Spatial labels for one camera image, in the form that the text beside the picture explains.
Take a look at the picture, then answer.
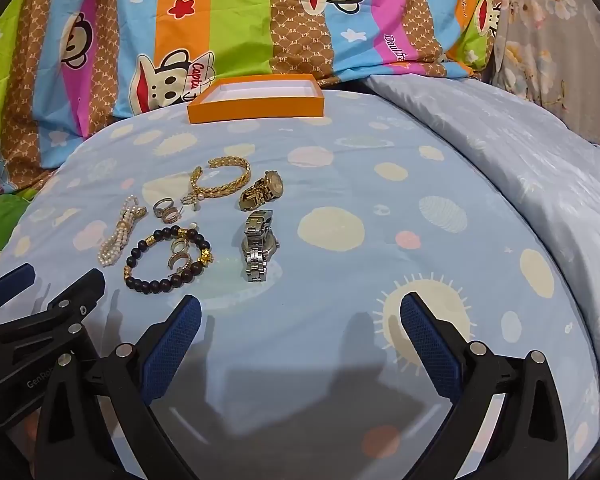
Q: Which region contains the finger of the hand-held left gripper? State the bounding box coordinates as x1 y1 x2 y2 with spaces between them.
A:
0 262 35 331
0 268 106 361

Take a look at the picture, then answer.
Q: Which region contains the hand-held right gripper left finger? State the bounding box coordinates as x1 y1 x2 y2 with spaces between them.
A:
32 295 203 480

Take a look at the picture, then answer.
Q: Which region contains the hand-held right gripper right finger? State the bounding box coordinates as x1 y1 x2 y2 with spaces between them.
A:
399 291 571 480

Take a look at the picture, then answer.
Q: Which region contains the black bead bracelet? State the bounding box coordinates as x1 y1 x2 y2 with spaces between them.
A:
124 226 213 291

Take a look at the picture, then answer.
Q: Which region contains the white pearl bracelet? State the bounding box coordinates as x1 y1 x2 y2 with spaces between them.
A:
98 197 146 267

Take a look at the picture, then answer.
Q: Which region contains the silver wristwatch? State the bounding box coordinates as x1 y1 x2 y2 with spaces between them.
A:
241 209 281 283

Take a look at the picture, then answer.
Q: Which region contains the gold leaf cuff bracelet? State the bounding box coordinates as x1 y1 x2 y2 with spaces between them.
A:
196 156 252 202

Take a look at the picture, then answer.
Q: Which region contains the gold wristwatch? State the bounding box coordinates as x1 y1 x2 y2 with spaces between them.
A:
238 170 283 212

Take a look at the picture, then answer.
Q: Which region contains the orange cardboard box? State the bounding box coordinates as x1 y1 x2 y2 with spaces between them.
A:
187 74 325 125

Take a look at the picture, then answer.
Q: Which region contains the light blue dotted bedsheet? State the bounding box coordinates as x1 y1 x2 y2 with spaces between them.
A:
0 85 600 480

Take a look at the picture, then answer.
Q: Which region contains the light blue grey pillow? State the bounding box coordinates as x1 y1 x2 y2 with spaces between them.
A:
362 74 600 411

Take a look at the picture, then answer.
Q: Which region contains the colourful striped cartoon blanket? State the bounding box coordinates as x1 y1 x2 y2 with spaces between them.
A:
0 0 503 201

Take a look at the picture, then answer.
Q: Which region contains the grey floral cloth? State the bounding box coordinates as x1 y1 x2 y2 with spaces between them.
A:
480 0 600 148

